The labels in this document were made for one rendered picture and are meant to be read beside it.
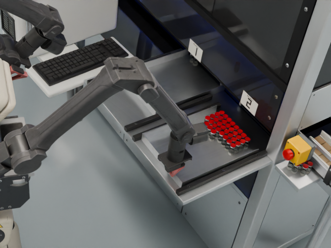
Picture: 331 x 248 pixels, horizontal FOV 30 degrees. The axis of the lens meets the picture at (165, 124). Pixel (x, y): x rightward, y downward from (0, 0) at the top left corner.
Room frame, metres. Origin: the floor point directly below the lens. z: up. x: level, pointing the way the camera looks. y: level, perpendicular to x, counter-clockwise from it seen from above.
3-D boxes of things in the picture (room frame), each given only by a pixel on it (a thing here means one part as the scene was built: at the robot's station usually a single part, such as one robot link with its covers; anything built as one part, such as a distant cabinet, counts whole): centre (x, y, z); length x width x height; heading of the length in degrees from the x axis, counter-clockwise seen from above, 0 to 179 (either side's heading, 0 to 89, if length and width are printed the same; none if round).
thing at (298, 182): (1.55, -0.52, 0.87); 0.14 x 0.13 x 0.02; 130
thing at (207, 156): (1.58, -0.14, 0.90); 0.34 x 0.26 x 0.04; 130
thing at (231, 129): (1.66, -0.24, 0.90); 0.18 x 0.02 x 0.05; 40
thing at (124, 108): (1.73, -0.06, 0.87); 0.70 x 0.48 x 0.02; 40
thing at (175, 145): (1.41, -0.05, 1.08); 0.07 x 0.06 x 0.07; 122
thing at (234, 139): (1.65, -0.22, 0.90); 0.18 x 0.02 x 0.05; 40
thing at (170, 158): (1.40, -0.05, 1.02); 0.10 x 0.07 x 0.07; 130
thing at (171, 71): (1.91, 0.00, 0.90); 0.34 x 0.26 x 0.04; 130
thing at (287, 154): (1.51, -0.44, 0.99); 0.04 x 0.04 x 0.04; 40
